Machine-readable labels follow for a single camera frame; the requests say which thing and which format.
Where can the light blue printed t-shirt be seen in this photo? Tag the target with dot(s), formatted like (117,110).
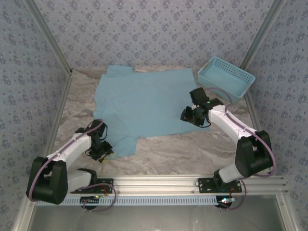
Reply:
(144,101)

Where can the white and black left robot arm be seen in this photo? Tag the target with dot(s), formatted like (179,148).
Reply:
(50,183)

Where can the light blue plastic basket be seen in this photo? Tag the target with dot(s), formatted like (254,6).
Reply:
(216,79)

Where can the small black circuit board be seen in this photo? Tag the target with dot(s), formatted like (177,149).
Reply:
(86,200)
(226,200)

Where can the grey metal lower panel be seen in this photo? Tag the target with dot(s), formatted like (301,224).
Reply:
(156,219)

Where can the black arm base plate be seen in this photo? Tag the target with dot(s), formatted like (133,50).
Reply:
(106,184)
(204,186)

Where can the aluminium side rail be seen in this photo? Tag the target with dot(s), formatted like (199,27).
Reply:
(63,96)
(254,115)

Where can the aluminium front rail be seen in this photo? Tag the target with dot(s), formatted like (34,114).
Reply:
(156,184)

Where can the aluminium upright post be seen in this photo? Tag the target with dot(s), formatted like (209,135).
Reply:
(50,36)
(260,36)

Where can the aluminium frame leg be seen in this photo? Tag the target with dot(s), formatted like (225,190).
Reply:
(22,214)
(286,214)

